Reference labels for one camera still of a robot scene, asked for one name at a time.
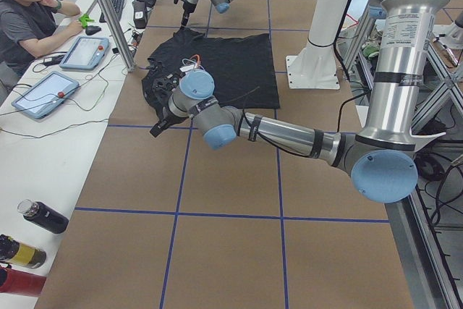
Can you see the near blue teach pendant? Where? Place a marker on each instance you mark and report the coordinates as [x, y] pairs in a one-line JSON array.
[[46, 95]]

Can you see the seated person grey shirt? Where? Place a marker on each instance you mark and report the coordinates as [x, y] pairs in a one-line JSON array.
[[28, 30]]

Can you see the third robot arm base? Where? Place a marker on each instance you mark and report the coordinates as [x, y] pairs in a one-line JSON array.
[[452, 36]]

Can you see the black keyboard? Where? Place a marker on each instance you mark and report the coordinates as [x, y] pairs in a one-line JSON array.
[[114, 4]]

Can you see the red bottle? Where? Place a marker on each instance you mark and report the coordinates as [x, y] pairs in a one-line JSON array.
[[16, 282]]

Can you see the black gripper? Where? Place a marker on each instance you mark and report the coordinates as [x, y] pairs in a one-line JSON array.
[[187, 8], [165, 116]]

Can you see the blue teach pendant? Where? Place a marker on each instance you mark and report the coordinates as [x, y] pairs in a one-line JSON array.
[[46, 95], [86, 53]]

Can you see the black computer mouse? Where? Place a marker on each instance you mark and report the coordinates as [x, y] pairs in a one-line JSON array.
[[92, 30]]

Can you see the aluminium frame post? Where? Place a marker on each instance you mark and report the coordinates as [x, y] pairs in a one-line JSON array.
[[117, 33]]

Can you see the black water bottle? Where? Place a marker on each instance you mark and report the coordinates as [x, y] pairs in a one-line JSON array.
[[41, 215]]

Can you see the black graphic t-shirt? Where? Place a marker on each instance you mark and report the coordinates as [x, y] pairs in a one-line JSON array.
[[242, 68]]

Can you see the white camera mast pedestal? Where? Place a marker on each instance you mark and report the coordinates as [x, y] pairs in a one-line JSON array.
[[315, 66]]

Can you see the yellow black bottle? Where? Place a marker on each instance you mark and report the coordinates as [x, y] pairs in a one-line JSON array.
[[21, 254]]

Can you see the far blue teach pendant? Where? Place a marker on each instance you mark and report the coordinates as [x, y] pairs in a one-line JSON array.
[[86, 53]]

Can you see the green plastic object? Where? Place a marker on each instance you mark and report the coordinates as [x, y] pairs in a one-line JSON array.
[[85, 20]]

